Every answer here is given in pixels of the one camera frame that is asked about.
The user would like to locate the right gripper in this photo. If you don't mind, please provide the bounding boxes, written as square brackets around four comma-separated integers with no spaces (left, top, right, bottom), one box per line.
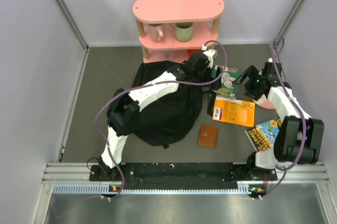
[233,65,267,101]

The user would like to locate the green treehouse paperback book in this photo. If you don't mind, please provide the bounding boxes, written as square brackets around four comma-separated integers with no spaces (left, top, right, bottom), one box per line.
[216,67,239,99]

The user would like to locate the black student backpack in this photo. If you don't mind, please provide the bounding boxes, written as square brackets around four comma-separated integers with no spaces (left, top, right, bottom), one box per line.
[128,60,204,149]

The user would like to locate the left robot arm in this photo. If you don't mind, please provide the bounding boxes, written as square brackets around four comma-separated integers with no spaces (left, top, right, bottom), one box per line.
[98,49,221,180]

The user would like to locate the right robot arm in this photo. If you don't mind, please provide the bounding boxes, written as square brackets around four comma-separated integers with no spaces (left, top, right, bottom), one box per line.
[240,62,324,180]

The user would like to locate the cream and pink plate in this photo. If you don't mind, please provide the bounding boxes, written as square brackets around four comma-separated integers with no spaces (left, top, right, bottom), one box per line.
[256,95,275,110]

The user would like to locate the orange paperback book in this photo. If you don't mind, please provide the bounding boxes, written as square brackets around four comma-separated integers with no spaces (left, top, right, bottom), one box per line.
[212,98,255,127]

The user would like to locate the orange bowl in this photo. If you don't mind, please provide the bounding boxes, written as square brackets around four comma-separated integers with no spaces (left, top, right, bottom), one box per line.
[187,48,203,56]

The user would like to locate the brown leather wallet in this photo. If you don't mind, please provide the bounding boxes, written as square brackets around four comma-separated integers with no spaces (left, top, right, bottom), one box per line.
[198,124,219,149]

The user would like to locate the black yellow treehouse book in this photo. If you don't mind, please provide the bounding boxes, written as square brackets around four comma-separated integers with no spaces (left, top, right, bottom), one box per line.
[245,118,282,152]

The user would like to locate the green mug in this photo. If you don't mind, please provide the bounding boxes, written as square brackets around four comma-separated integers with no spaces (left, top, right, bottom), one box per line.
[169,22,193,43]

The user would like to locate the pink three-tier shelf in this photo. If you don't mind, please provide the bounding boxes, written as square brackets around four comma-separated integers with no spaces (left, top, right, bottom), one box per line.
[133,0,225,62]

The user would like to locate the pink mug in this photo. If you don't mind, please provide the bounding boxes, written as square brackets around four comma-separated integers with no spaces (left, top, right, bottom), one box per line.
[147,24,165,43]

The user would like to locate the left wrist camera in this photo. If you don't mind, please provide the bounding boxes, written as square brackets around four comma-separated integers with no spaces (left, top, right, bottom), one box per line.
[201,45,218,66]

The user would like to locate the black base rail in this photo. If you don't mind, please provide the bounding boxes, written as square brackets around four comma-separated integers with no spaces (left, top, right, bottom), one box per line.
[89,162,277,190]

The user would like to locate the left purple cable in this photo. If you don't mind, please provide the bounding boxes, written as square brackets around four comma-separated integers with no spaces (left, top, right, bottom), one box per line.
[94,40,228,200]

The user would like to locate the grey cable duct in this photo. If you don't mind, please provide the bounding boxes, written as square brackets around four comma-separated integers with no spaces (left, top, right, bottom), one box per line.
[52,183,266,196]

